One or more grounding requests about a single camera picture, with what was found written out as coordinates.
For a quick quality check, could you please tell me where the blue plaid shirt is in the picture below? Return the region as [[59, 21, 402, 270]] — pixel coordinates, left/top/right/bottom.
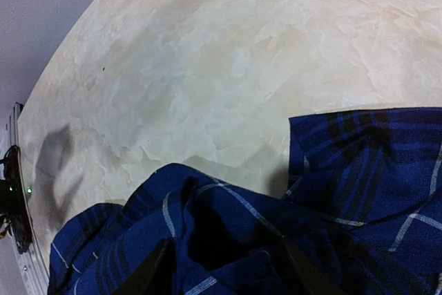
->
[[48, 107, 441, 294]]

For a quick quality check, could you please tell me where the aluminium front rail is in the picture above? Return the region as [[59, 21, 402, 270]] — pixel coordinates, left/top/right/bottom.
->
[[2, 103, 48, 294]]

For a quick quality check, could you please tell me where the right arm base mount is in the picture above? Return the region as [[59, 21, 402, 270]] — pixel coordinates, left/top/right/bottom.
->
[[1, 145, 32, 254]]

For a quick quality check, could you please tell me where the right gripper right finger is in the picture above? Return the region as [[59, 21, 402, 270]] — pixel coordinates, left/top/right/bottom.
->
[[281, 238, 345, 294]]

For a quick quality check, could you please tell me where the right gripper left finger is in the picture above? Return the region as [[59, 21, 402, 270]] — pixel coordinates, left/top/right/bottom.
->
[[113, 239, 171, 295]]

